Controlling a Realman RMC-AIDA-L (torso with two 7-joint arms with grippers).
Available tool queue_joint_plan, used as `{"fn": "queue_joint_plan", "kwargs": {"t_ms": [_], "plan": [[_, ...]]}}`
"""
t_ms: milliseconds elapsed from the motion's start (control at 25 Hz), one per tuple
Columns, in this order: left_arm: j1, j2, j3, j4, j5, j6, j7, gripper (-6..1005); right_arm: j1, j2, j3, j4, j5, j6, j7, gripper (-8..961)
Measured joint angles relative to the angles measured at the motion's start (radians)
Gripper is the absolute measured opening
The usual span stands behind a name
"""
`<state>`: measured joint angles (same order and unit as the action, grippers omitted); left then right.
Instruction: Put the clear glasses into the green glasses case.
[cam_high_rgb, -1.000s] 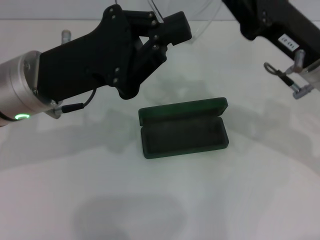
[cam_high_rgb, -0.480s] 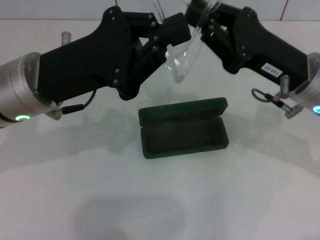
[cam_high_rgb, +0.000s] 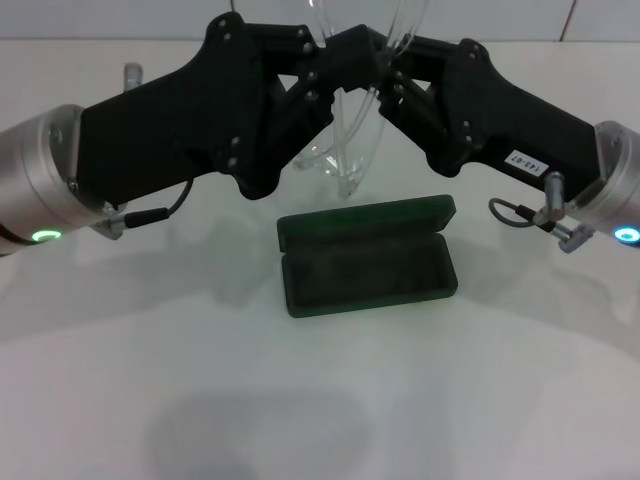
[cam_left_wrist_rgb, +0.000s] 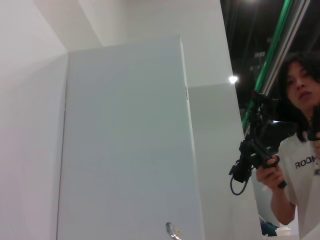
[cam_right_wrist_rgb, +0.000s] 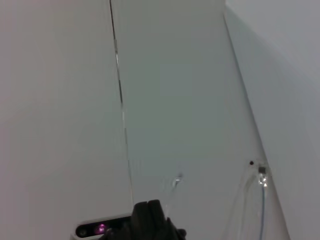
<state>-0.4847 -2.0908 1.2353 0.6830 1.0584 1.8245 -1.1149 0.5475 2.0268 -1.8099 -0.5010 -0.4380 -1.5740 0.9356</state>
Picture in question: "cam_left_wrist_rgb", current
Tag person's right hand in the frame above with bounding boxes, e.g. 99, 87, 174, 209
256, 154, 285, 194

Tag white paper cup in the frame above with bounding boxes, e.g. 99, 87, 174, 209
275, 226, 292, 237

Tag teal fabric item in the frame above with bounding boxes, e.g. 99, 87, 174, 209
259, 214, 279, 236

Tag person in white t-shirt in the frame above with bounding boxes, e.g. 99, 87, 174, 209
276, 51, 320, 240

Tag clear white glasses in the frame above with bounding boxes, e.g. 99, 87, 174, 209
164, 221, 183, 240

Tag person's right forearm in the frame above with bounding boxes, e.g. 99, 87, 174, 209
269, 184, 297, 226

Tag green striped ceiling beam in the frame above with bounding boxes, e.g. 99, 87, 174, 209
243, 0, 311, 137

